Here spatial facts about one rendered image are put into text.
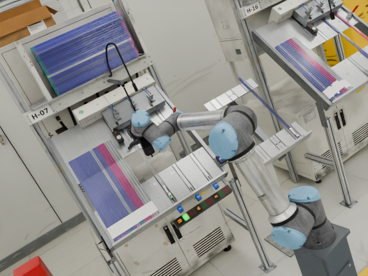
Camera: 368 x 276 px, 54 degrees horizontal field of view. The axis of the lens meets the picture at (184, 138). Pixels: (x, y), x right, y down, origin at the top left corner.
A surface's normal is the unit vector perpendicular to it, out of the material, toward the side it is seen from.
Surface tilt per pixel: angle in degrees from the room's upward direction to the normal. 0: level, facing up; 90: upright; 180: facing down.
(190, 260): 90
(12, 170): 90
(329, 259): 90
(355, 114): 90
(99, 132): 43
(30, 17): 76
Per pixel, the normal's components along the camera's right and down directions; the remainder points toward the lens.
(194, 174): 0.01, -0.50
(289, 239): -0.50, 0.62
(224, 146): -0.65, 0.40
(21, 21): 0.39, 0.01
